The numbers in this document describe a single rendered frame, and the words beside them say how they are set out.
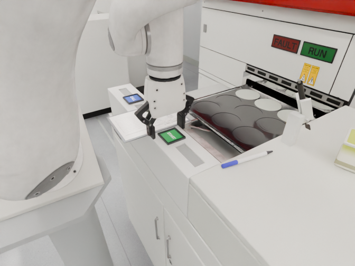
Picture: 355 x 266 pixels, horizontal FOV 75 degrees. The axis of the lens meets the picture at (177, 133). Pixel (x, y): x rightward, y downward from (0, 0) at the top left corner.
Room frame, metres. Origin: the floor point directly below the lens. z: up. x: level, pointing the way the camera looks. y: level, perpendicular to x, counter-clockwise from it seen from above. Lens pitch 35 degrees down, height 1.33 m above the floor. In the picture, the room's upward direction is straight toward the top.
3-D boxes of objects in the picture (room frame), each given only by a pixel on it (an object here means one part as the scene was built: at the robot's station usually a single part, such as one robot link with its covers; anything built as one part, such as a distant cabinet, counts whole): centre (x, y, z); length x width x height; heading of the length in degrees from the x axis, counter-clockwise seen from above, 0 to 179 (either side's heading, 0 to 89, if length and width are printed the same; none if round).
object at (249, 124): (0.75, -0.26, 0.90); 0.34 x 0.34 x 0.01; 32
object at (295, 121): (0.48, -0.30, 1.03); 0.06 x 0.04 x 0.13; 122
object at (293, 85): (0.88, -0.44, 0.96); 0.44 x 0.01 x 0.02; 32
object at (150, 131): (0.50, 0.08, 1.00); 0.03 x 0.03 x 0.07; 32
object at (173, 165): (0.61, 0.08, 0.89); 0.55 x 0.09 x 0.14; 32
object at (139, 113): (0.50, 0.07, 1.05); 0.08 x 0.01 x 0.06; 122
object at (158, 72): (0.53, 0.03, 1.14); 0.09 x 0.08 x 0.03; 122
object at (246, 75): (0.87, -0.43, 0.89); 0.44 x 0.02 x 0.10; 32
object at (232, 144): (0.65, -0.11, 0.90); 0.38 x 0.01 x 0.01; 32
